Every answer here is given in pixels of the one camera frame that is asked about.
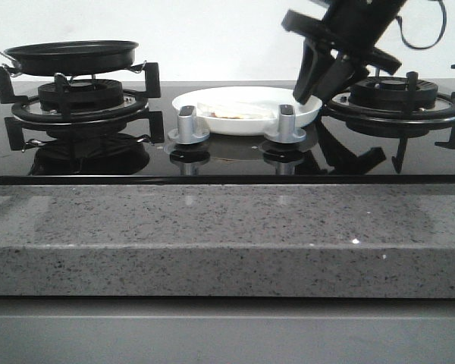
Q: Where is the right silver stove knob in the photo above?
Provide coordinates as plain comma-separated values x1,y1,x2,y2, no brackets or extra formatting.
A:
264,104,306,144

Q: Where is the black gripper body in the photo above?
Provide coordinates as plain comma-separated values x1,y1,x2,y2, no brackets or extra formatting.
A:
281,0,405,74

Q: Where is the white round plate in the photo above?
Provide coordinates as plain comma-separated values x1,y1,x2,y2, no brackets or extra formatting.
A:
172,86,322,136

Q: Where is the black burner pan support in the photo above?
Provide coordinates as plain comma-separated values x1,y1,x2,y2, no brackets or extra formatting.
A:
316,64,455,174
0,61,165,150

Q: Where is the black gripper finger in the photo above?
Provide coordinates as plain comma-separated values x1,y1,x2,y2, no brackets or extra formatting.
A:
293,39,337,105
314,54,369,102

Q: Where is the left silver stove knob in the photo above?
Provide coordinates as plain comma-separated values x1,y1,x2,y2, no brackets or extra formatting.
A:
168,105,210,145

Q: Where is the grey cabinet front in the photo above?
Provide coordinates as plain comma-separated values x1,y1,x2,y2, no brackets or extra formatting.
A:
0,297,455,363

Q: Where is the black glass gas hob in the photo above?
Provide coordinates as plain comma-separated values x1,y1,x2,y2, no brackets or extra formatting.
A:
0,83,455,185

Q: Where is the fried egg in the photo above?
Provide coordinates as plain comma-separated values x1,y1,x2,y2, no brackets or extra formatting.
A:
196,102,275,119

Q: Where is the black frying pan mint handle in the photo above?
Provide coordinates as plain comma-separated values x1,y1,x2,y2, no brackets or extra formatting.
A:
2,40,139,76

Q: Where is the right black burner pan support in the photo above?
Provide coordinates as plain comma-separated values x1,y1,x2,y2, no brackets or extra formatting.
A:
316,64,455,174

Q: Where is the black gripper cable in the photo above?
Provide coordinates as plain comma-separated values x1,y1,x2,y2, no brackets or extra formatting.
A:
396,0,449,50

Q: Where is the left black burner pan support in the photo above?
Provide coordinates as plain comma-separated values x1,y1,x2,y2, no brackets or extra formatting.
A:
0,61,165,150

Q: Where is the silver stove knob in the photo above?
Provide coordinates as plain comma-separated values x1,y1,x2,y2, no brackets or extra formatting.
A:
168,105,210,145
264,104,306,144

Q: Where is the wire pan reducer ring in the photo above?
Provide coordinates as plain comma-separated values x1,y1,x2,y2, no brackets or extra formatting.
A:
2,60,149,83

